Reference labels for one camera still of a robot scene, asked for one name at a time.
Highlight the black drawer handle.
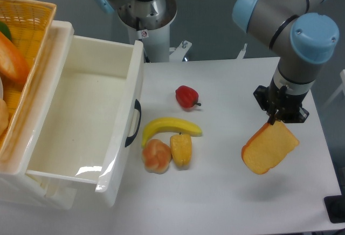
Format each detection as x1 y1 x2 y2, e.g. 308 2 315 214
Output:
125 99 142 147

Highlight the yellow woven basket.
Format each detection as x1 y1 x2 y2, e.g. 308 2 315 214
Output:
1 0 57 158

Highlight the orange bread slice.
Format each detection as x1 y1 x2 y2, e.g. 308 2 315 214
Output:
241 121 299 175

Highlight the knotted bread roll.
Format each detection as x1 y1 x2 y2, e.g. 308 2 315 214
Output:
141 139 172 174

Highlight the green vegetable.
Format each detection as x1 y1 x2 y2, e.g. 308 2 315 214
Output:
0 21 12 41

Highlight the white frame at right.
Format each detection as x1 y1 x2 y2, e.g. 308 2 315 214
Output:
322 70 345 109

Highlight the yellow banana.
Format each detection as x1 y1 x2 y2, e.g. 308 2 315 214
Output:
141 117 203 148

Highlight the red bell pepper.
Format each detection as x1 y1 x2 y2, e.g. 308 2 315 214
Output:
175 85 201 108

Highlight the open white upper drawer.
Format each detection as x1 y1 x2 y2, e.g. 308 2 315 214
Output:
41 36 144 207

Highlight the orange baguette loaf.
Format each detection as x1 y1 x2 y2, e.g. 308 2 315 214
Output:
1 33 30 84

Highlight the white drawer cabinet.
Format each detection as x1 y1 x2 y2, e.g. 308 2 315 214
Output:
1 20 76 209

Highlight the black device at edge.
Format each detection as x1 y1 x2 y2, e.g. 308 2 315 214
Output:
324 195 345 224

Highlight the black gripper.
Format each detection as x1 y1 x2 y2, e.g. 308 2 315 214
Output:
253 85 309 125

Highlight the yellow bell pepper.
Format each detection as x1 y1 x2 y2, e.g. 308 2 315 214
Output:
170 134 192 168

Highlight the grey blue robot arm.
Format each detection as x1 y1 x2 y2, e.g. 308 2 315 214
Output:
232 0 340 124

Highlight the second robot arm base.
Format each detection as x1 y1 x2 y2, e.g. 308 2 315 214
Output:
94 0 177 31

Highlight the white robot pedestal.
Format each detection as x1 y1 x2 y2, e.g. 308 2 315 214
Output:
126 24 192 63

